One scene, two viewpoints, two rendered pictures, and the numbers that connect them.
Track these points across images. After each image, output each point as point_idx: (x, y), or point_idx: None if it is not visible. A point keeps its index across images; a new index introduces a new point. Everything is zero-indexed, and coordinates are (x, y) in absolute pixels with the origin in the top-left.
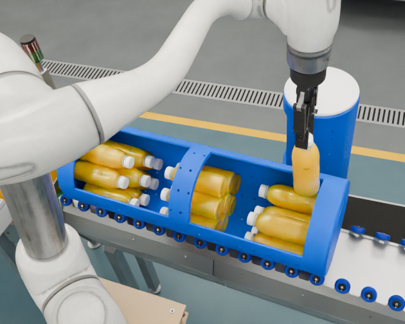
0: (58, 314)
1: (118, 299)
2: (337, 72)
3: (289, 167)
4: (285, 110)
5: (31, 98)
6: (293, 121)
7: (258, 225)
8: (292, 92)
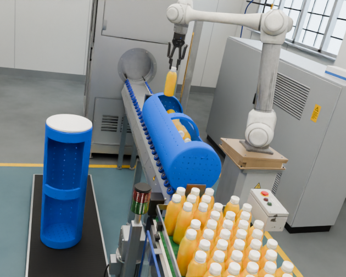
0: (272, 111)
1: (238, 148)
2: (51, 118)
3: (157, 102)
4: (82, 140)
5: None
6: (89, 138)
7: (179, 120)
8: (77, 128)
